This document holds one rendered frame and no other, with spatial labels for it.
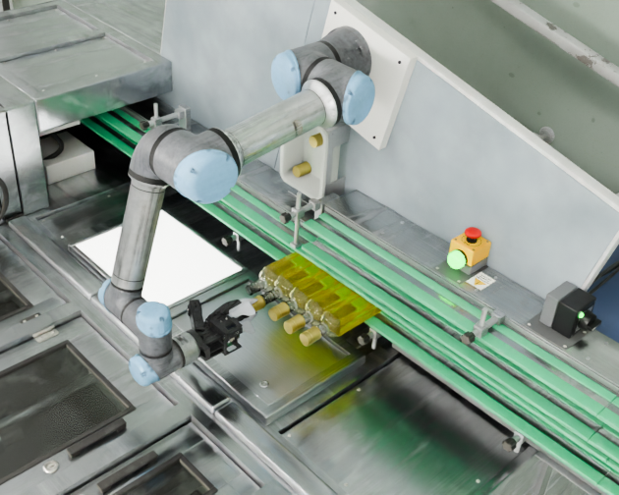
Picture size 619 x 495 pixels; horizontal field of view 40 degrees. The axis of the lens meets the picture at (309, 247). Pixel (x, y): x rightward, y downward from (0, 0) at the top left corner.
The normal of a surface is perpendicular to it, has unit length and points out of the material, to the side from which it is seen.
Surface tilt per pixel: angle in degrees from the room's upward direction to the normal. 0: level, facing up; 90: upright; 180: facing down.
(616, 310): 90
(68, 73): 90
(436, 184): 0
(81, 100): 90
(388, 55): 0
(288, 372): 90
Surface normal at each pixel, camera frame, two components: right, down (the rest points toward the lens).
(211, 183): 0.58, 0.51
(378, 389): 0.06, -0.80
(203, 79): -0.73, 0.37
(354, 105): 0.77, 0.39
